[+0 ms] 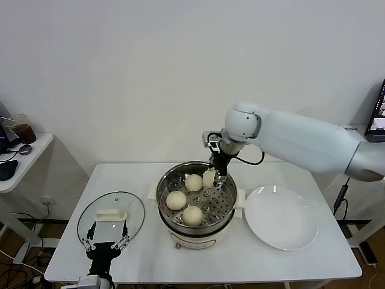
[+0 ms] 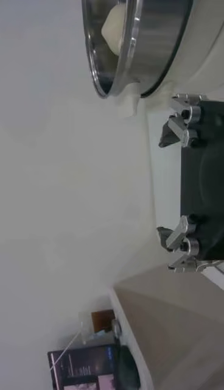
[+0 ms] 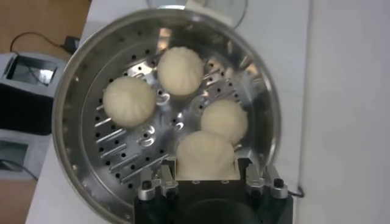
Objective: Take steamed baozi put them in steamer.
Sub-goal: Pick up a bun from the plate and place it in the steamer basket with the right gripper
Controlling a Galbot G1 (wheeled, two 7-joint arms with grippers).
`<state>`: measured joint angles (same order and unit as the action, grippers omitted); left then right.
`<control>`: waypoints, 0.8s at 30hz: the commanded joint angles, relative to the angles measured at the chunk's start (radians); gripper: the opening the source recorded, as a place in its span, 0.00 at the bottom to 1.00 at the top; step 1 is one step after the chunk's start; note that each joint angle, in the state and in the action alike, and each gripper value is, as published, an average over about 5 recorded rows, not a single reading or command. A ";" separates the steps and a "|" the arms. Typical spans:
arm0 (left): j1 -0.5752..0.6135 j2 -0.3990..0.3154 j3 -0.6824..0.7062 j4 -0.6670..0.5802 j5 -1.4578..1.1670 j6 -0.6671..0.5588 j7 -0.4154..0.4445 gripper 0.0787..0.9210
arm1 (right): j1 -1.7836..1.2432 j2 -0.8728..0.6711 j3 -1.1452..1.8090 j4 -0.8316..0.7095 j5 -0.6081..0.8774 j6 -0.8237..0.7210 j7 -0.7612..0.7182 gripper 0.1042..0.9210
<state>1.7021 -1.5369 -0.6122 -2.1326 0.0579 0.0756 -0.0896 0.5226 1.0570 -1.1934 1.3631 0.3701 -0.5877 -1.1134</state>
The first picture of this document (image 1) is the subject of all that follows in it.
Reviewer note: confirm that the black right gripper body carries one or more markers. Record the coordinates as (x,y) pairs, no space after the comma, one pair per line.
(221,164)

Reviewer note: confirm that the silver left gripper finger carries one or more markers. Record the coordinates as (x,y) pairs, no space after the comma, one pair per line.
(122,242)
(89,242)

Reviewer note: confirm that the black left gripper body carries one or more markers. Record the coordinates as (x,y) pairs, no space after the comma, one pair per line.
(102,259)

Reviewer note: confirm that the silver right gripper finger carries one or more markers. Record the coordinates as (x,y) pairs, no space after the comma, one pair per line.
(221,179)
(210,170)

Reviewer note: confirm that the white steamed baozi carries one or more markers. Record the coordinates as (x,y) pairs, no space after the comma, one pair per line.
(194,182)
(208,179)
(192,215)
(176,200)

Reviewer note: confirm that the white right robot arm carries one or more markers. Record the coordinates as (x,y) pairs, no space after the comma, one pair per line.
(300,141)

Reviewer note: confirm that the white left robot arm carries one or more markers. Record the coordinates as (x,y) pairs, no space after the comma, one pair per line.
(107,284)

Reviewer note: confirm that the stainless steel steamer basket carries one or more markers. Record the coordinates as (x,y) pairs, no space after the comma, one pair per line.
(219,201)

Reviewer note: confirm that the cream electric cooking pot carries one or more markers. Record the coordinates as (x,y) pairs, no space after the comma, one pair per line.
(195,241)

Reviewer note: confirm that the white round plate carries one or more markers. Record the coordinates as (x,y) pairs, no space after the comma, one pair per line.
(279,219)

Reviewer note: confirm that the plastic cup of iced coffee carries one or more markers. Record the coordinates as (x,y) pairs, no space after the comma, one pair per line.
(27,135)

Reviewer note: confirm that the white label with black text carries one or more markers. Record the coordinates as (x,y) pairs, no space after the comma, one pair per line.
(351,129)

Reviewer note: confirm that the laptop screen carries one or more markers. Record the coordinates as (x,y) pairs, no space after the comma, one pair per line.
(3,132)
(377,120)

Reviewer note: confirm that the black floor power strip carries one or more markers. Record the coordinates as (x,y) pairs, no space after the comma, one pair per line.
(367,253)

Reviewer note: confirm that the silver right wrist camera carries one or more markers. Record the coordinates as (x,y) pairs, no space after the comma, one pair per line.
(212,140)

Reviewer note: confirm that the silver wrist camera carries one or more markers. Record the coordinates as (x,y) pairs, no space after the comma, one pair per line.
(88,283)
(212,140)

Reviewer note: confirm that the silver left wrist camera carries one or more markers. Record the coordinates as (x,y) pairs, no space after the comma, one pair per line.
(88,283)

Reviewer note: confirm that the white wall outlet with plug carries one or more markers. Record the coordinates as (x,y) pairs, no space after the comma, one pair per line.
(46,201)

